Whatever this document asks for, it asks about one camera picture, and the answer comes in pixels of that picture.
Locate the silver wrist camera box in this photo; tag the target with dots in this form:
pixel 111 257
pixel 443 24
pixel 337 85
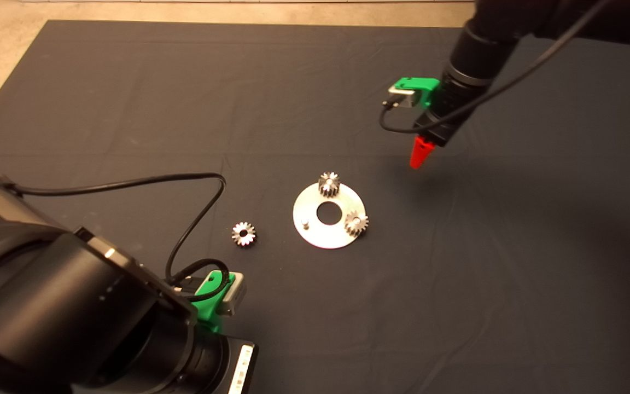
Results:
pixel 402 96
pixel 235 297

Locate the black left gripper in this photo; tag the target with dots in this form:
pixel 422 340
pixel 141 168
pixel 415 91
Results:
pixel 221 366

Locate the dark grey table cloth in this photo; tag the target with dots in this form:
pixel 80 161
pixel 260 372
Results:
pixel 184 82

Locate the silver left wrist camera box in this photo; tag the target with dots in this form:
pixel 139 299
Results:
pixel 235 297

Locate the round metal carrier plate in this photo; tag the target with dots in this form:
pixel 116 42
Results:
pixel 315 232

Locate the green left camera mount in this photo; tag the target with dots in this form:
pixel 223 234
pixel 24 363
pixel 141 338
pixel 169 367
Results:
pixel 207 311

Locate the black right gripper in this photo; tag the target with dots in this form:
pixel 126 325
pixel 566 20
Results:
pixel 449 112

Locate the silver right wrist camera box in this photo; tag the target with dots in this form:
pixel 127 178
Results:
pixel 402 96

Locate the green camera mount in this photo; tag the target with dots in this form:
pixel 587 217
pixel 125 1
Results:
pixel 207 311
pixel 416 85

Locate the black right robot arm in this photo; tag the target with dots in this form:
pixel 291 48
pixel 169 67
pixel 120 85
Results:
pixel 484 38

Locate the green right camera mount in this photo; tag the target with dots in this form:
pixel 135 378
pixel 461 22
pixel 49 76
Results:
pixel 416 85

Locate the small steel bevel gear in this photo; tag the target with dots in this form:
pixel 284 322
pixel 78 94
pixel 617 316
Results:
pixel 237 235
pixel 328 189
pixel 359 228

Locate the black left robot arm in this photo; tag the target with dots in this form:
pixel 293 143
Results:
pixel 63 317

